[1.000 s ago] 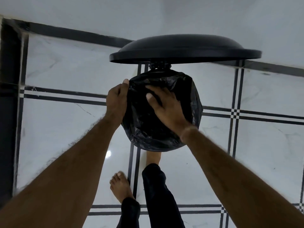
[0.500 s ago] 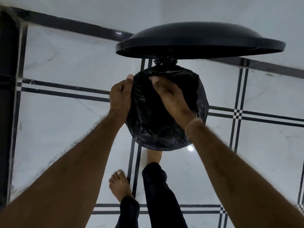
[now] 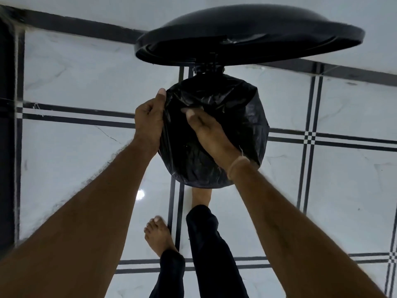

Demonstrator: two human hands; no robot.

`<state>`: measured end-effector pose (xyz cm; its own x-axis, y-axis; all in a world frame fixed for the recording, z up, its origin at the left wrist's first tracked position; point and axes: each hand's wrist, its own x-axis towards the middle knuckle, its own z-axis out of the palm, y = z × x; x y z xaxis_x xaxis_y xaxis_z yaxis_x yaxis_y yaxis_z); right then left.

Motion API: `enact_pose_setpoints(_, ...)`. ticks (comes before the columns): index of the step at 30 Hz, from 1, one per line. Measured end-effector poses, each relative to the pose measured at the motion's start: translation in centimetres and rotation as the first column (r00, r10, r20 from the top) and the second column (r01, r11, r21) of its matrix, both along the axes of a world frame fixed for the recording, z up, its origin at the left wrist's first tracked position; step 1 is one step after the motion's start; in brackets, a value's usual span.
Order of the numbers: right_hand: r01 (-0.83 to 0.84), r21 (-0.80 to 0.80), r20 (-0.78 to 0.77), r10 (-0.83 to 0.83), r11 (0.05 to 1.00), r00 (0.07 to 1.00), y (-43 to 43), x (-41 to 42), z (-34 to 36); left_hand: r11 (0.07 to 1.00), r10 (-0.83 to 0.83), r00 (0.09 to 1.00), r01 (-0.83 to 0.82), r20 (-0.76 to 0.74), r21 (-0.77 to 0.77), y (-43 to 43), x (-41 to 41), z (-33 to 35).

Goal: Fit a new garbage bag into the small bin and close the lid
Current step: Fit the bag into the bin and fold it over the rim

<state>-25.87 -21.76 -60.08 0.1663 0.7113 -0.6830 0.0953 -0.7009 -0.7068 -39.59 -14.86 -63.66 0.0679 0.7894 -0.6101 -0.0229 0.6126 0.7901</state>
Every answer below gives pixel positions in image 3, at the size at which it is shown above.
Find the person's left hand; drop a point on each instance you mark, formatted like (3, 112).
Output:
(149, 124)

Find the person's right hand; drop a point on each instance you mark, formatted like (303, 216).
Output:
(214, 138)

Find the person's left thumb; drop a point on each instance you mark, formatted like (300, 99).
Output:
(159, 100)

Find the person's right thumb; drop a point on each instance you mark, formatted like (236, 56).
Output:
(195, 117)

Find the black plastic garbage bag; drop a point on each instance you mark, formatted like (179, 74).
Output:
(235, 121)

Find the person's left forearm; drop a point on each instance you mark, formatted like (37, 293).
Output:
(86, 226)

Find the person's right forearm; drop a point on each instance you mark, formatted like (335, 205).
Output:
(288, 232)

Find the beige thread wristband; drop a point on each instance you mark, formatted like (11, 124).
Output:
(237, 162)

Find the person's right foot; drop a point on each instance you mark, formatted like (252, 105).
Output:
(201, 197)

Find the person's foot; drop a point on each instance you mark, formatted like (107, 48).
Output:
(201, 197)
(159, 235)

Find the black trash bin lid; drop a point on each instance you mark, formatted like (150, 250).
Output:
(248, 34)

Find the person's left foot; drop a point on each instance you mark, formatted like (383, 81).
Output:
(159, 235)

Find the black trousers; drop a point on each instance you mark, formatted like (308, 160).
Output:
(211, 254)

